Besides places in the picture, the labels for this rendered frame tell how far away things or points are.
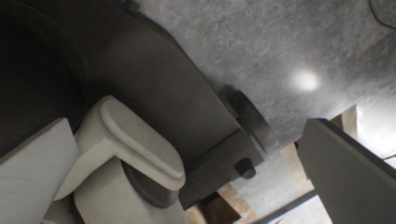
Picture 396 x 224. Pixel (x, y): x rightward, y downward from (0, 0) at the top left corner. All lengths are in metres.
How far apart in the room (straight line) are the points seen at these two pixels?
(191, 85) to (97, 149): 0.23
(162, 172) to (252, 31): 0.46
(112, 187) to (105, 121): 0.11
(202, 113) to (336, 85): 0.60
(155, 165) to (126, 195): 0.06
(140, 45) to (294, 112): 0.65
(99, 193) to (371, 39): 0.92
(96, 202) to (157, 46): 0.27
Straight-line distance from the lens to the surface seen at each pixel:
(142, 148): 0.31
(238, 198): 1.12
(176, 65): 0.41
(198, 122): 0.48
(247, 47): 0.64
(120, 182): 0.34
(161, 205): 0.36
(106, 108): 0.30
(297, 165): 1.13
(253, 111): 0.54
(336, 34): 0.83
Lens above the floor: 0.55
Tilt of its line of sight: 54 degrees down
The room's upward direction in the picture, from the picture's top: 155 degrees clockwise
